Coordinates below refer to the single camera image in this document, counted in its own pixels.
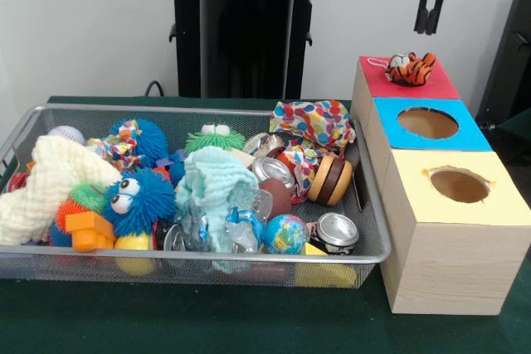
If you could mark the mint green waffle cloth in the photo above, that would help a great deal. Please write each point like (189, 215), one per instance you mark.
(211, 180)

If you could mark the cream waffle cloth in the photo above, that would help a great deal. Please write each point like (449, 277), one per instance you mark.
(54, 180)

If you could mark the black flat panel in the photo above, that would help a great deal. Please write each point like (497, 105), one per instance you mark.
(510, 51)

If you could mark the orange tiger plush toy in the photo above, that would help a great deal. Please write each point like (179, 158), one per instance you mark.
(412, 70)

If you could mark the small globe ball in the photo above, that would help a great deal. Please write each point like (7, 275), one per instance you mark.
(286, 234)

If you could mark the orange plastic toy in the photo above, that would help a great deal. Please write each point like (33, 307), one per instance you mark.
(89, 231)

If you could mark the green spiky ball with eyes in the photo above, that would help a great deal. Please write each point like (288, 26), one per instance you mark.
(215, 140)

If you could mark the blue spiky rubber ball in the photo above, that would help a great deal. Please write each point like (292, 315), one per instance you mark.
(145, 205)
(151, 142)

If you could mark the polka-dot fabric cloth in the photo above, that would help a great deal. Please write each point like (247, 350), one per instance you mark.
(311, 119)

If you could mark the wooden box with three holes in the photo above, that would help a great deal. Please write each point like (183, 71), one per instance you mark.
(448, 263)

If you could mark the dark green table cloth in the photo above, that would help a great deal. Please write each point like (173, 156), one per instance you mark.
(207, 321)
(518, 122)

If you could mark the wooden toy hamburger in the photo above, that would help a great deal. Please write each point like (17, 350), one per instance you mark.
(329, 180)

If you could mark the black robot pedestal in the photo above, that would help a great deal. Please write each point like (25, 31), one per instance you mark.
(186, 39)

